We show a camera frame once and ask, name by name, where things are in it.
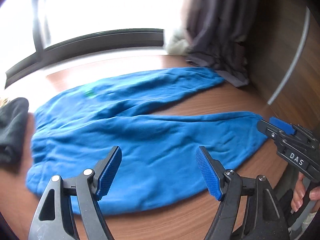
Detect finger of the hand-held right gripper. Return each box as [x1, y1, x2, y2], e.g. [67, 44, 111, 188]
[269, 116, 297, 135]
[257, 119, 283, 145]

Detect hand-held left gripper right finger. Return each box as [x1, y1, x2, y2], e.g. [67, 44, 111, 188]
[195, 145, 291, 240]

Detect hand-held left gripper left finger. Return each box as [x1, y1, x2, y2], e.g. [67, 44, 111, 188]
[28, 145, 122, 240]

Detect blue pants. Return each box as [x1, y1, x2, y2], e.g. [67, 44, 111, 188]
[25, 67, 263, 217]

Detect person's right hand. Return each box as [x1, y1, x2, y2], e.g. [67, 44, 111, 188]
[291, 172, 320, 212]

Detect grey curved trim strip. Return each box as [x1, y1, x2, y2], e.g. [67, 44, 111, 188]
[266, 10, 312, 105]

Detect black cloth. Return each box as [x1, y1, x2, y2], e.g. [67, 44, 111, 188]
[0, 97, 30, 165]

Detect grey curtain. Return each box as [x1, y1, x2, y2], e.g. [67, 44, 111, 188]
[181, 0, 260, 88]

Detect white sheer curtain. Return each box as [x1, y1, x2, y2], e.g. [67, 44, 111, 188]
[162, 17, 194, 57]

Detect dark window frame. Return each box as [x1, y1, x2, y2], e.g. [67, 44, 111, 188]
[5, 0, 165, 88]

